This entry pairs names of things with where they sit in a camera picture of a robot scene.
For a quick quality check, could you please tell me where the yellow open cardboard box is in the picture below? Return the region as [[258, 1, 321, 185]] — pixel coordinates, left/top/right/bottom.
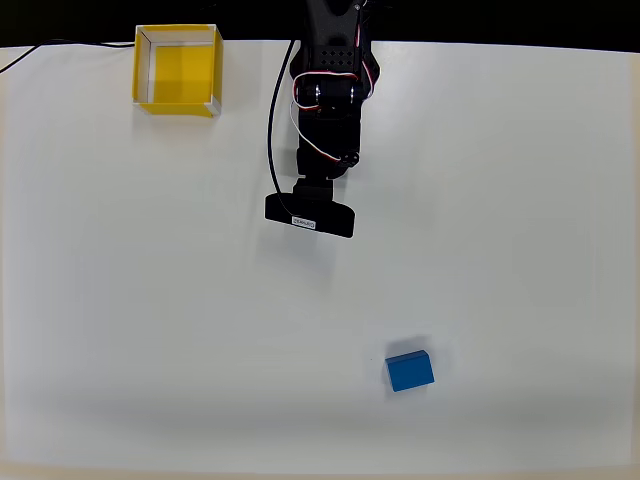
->
[[131, 23, 224, 120]]

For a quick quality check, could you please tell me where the thin black table cable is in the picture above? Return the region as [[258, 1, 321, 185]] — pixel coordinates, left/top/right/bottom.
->
[[0, 38, 136, 74]]

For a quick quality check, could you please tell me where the blue block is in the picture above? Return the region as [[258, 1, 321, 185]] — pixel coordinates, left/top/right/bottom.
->
[[384, 349, 436, 393]]

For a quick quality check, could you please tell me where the black webcam with white label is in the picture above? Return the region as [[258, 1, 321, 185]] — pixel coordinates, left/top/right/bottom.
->
[[264, 177, 357, 239]]

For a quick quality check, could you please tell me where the black webcam cable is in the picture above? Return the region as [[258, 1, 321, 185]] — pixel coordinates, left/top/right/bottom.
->
[[267, 39, 297, 222]]

